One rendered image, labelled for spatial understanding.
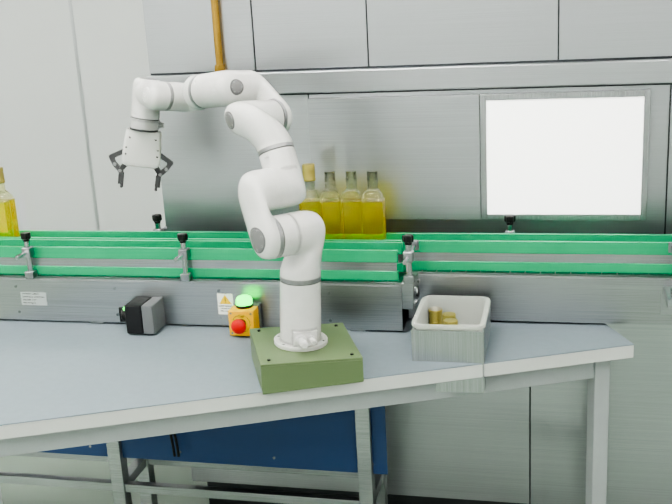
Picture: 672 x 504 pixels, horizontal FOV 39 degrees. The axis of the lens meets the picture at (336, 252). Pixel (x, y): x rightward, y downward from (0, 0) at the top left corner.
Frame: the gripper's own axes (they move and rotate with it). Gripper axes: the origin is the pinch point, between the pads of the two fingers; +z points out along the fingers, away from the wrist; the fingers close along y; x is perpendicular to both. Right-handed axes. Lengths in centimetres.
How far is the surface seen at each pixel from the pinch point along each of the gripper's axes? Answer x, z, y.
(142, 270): 5.0, 22.3, -3.0
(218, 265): 12.7, 16.9, -22.7
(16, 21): -377, -20, 93
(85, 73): -362, 6, 48
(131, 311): 14.2, 31.1, -1.3
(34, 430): 61, 44, 16
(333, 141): -1, -18, -51
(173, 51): -20.3, -35.2, -5.7
